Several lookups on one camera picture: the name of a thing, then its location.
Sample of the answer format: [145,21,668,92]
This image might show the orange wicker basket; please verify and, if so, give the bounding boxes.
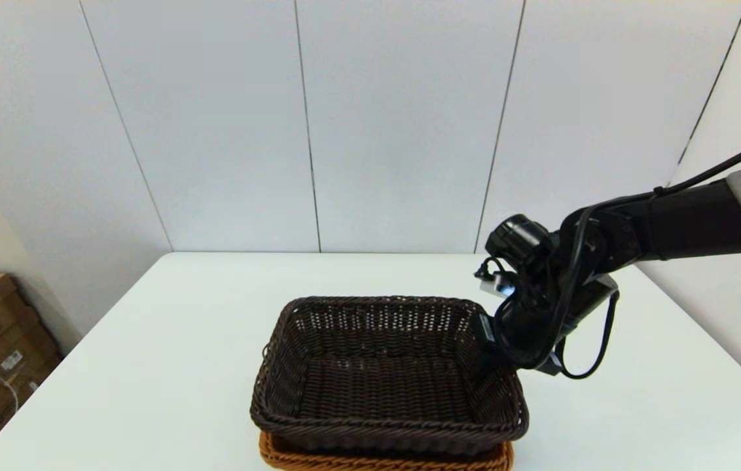
[258,430,515,471]

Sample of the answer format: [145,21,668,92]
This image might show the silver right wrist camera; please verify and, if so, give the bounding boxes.
[474,270,516,300]

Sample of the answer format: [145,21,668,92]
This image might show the dark brown wicker basket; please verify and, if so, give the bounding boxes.
[249,296,530,457]

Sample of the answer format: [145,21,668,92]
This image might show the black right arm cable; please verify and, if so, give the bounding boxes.
[492,129,741,381]

